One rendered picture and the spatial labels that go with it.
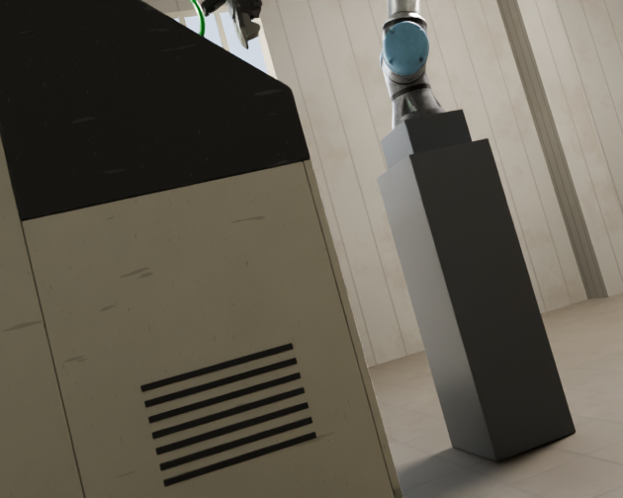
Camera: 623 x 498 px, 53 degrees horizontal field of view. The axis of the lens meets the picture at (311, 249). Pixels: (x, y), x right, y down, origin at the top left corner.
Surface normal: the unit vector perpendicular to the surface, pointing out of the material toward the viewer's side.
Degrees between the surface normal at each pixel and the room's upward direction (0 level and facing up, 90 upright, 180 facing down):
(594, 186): 90
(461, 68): 90
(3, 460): 90
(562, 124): 90
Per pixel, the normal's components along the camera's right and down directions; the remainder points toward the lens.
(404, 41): -0.13, 0.08
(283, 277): 0.20, -0.14
